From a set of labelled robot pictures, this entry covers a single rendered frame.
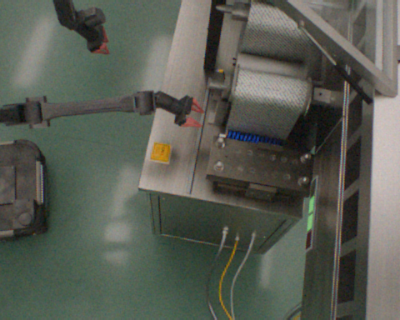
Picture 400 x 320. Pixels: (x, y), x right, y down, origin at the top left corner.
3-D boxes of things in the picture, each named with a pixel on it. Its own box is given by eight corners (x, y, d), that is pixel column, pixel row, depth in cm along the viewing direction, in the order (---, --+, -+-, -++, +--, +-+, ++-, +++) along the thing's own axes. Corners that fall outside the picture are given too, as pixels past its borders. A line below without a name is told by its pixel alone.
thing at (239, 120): (225, 129, 180) (232, 106, 163) (285, 140, 180) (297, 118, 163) (225, 130, 180) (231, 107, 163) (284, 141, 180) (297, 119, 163)
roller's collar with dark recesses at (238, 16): (232, 8, 167) (235, -3, 161) (248, 12, 167) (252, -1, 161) (230, 22, 164) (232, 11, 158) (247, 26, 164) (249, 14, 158)
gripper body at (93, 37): (102, 24, 183) (90, 14, 176) (103, 46, 179) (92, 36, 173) (88, 31, 185) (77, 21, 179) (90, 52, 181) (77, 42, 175)
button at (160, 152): (154, 143, 189) (153, 141, 187) (171, 147, 189) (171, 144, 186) (150, 159, 186) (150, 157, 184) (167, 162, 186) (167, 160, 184)
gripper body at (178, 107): (177, 125, 173) (161, 117, 169) (182, 102, 177) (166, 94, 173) (187, 120, 168) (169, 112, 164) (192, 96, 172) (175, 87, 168)
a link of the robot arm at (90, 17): (59, 3, 168) (60, 22, 165) (85, -9, 164) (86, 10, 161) (80, 21, 178) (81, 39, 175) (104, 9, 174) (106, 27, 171)
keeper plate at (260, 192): (245, 192, 182) (250, 182, 172) (270, 196, 182) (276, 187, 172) (244, 197, 182) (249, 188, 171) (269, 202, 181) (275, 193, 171)
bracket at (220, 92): (208, 112, 196) (215, 73, 167) (223, 116, 196) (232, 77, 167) (207, 123, 194) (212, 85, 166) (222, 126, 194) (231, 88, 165)
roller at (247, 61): (235, 63, 180) (239, 45, 169) (299, 76, 180) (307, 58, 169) (231, 90, 176) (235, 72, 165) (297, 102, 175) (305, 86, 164)
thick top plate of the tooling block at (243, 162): (212, 142, 183) (213, 135, 177) (311, 160, 183) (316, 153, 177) (205, 179, 177) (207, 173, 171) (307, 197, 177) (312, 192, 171)
